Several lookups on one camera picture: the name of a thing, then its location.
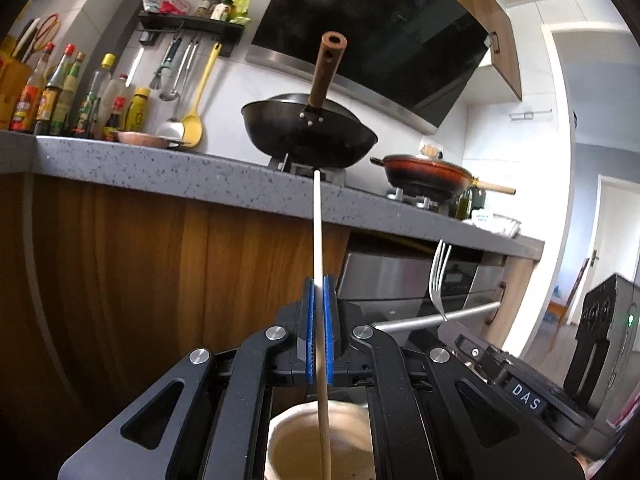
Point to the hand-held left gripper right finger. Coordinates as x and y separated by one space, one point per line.
329 332

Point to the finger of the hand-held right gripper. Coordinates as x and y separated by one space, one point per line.
475 352

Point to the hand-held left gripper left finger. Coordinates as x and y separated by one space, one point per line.
310 332

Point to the silver fork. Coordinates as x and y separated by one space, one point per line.
434 285

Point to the wooden chopstick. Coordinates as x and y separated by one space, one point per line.
316 235

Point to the white floral ceramic utensil holder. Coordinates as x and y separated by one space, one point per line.
295 452

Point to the stainless steel built-in oven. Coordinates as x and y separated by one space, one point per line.
380 280

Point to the white plastic tray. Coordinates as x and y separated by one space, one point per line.
495 222

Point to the green olive oil bottle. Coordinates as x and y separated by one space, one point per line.
466 205

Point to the gas stove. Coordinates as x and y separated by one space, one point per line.
300 167

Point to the red frying pan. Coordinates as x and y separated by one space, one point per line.
425 175

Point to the yellow ladle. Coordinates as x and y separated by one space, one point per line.
192 125

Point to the steel ladle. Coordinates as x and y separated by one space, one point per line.
169 129

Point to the pink ceramic dish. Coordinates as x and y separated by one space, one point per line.
142 138

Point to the yellow squeeze bottle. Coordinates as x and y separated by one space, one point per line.
136 115

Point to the small dark soy sauce bottle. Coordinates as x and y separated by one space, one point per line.
114 122

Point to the steel skimmer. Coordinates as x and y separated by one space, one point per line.
177 77

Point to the black glass range hood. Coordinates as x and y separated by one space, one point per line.
375 25

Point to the white bottle red cap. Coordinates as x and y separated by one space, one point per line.
114 87

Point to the clear oil bottle yellow cap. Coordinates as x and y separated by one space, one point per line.
92 100

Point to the green label sauce bottle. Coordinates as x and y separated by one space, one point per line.
65 105

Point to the green seasoning packet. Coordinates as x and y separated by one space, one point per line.
242 5

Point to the small spice jar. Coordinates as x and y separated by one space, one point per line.
221 10

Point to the brown sauce bottle red cap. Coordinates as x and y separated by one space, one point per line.
47 105

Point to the black cap pepper grinder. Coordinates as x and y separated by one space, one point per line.
207 0

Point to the red and white seasoning packet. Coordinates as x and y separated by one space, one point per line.
175 2

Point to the red label sauce bottle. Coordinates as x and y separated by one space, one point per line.
27 105

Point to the wall towel holder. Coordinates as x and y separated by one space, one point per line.
530 115

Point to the wooden upper wall cabinet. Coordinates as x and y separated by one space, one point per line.
500 45

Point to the black wall spice rack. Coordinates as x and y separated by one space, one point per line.
200 22

